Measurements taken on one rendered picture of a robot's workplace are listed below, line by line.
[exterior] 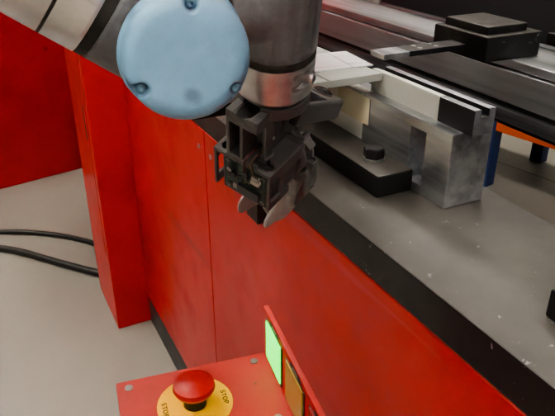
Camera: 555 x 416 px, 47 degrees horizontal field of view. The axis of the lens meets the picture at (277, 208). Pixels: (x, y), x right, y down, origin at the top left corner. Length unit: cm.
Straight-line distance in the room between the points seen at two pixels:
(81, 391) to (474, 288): 138
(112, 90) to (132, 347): 76
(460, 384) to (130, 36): 44
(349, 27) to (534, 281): 84
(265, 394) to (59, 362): 137
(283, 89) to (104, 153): 123
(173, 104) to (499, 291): 39
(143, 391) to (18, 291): 168
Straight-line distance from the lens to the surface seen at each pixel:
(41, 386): 190
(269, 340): 64
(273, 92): 57
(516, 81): 103
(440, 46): 101
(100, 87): 170
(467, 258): 69
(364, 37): 134
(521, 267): 69
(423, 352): 67
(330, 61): 90
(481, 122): 75
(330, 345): 86
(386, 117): 84
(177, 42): 36
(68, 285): 229
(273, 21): 52
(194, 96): 37
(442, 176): 77
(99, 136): 174
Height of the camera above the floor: 122
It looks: 27 degrees down
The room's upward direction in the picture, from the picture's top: straight up
